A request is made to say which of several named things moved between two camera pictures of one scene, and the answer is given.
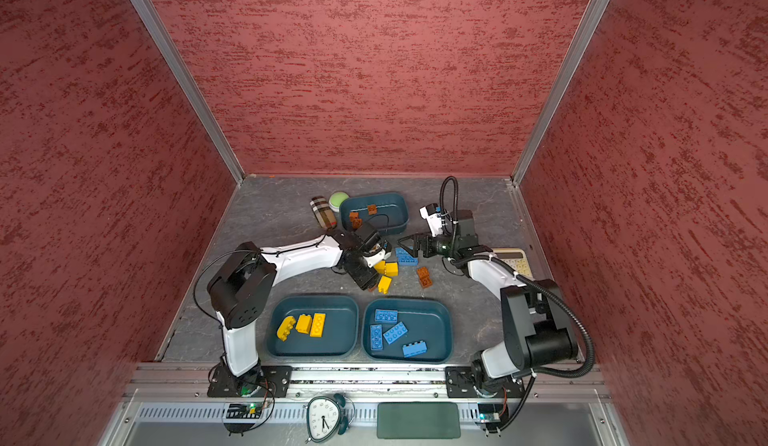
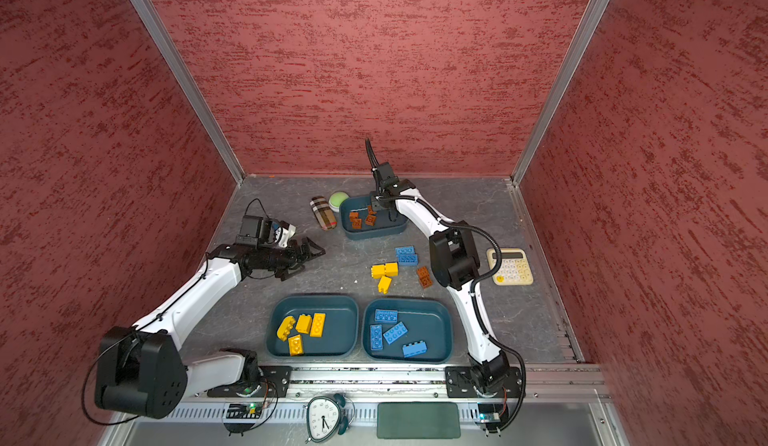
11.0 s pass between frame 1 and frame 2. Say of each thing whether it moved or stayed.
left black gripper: moved
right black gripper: moved
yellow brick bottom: stayed
